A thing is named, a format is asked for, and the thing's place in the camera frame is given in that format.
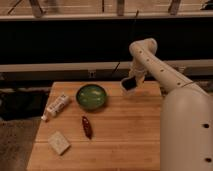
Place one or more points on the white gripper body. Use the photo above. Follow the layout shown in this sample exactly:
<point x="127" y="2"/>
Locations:
<point x="137" y="71"/>

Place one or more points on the black eraser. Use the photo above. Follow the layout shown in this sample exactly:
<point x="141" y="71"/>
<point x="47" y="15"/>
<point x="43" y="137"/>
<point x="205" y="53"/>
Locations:
<point x="129" y="83"/>

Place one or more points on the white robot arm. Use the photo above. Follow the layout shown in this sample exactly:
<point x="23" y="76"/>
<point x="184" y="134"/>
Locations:
<point x="186" y="119"/>

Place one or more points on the white ceramic cup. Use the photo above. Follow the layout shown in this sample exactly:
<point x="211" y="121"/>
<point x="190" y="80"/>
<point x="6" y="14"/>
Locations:
<point x="127" y="93"/>

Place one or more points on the thin black rod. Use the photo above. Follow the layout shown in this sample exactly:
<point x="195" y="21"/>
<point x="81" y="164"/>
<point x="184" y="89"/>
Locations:
<point x="127" y="42"/>

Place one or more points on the green bowl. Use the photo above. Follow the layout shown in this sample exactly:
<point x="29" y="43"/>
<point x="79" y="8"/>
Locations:
<point x="91" y="96"/>

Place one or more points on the dark red pepper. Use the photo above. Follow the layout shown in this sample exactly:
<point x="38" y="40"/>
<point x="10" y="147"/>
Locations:
<point x="87" y="127"/>

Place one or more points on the white tube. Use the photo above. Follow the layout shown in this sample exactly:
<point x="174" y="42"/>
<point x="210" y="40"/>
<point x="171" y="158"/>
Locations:
<point x="56" y="106"/>

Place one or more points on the white rectangular box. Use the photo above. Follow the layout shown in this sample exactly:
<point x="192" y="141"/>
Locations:
<point x="59" y="143"/>

